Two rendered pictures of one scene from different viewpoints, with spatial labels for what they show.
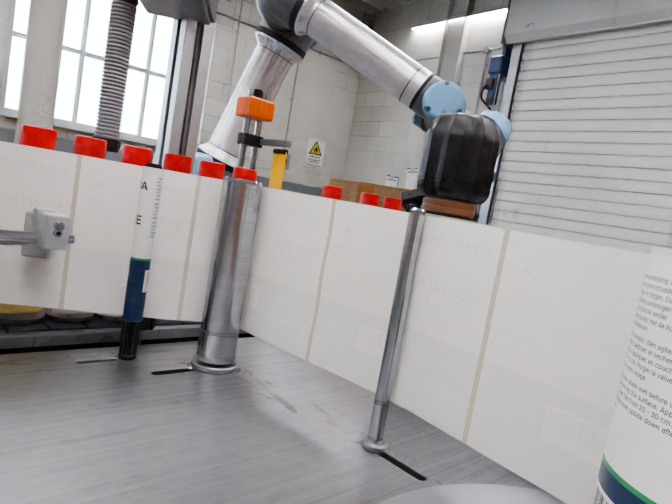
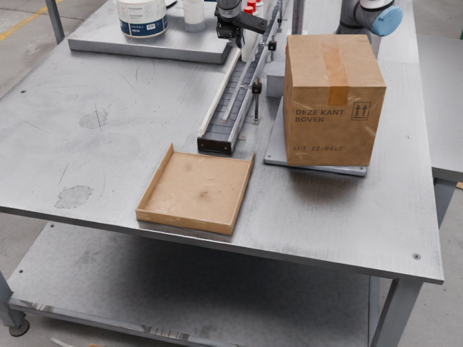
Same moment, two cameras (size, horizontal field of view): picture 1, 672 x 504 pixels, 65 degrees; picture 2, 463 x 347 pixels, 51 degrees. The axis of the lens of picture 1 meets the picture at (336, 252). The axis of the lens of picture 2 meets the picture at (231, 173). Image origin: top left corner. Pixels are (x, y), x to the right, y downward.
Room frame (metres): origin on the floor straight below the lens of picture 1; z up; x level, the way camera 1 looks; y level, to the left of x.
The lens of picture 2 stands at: (2.35, -1.01, 1.77)
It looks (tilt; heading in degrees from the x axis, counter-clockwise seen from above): 41 degrees down; 149
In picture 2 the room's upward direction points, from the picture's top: 2 degrees counter-clockwise
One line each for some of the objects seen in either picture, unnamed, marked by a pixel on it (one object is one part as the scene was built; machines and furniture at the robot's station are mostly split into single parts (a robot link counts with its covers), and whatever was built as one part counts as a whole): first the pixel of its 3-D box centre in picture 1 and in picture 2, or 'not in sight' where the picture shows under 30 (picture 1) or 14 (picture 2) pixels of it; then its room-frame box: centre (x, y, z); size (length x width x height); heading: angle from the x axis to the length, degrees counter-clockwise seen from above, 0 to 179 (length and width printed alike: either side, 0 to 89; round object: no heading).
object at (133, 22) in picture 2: not in sight; (142, 10); (0.47, -0.29, 0.95); 0.20 x 0.20 x 0.14
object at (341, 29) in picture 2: not in sight; (353, 31); (1.08, 0.34, 0.93); 0.15 x 0.15 x 0.10
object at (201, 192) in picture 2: not in sight; (198, 184); (1.44, -0.57, 0.85); 0.30 x 0.26 x 0.04; 135
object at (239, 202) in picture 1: (228, 274); not in sight; (0.51, 0.10, 0.97); 0.05 x 0.05 x 0.19
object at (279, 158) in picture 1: (277, 168); not in sight; (0.79, 0.11, 1.09); 0.03 x 0.01 x 0.06; 45
